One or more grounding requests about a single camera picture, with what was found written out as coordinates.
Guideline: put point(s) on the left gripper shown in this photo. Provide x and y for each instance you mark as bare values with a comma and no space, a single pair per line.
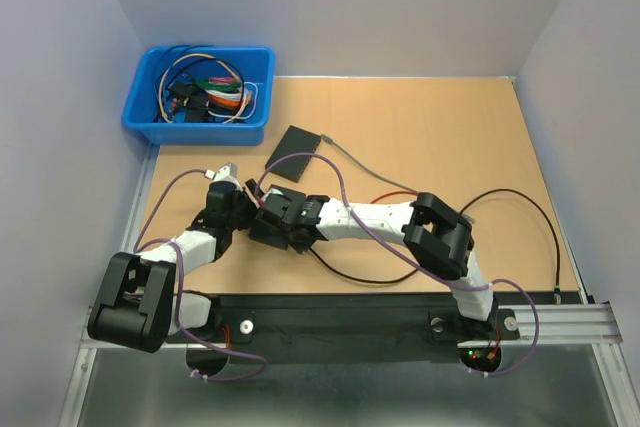
241,195

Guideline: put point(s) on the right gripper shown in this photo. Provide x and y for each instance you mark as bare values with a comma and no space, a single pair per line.
299,246

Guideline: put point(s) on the black network switch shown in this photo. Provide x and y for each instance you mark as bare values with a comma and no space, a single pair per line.
278,235
291,155

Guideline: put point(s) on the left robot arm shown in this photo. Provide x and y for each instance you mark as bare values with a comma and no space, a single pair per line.
137,305

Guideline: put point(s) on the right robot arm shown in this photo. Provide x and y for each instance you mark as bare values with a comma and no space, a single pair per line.
438,238

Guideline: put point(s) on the blue plastic bin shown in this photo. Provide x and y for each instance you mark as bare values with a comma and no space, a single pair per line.
141,112

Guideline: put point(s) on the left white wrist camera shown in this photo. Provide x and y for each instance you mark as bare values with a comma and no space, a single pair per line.
226,173

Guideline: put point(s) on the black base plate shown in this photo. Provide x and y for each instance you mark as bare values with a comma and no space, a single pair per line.
236,337

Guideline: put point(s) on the aluminium frame rail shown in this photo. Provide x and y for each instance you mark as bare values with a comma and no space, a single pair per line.
537,324

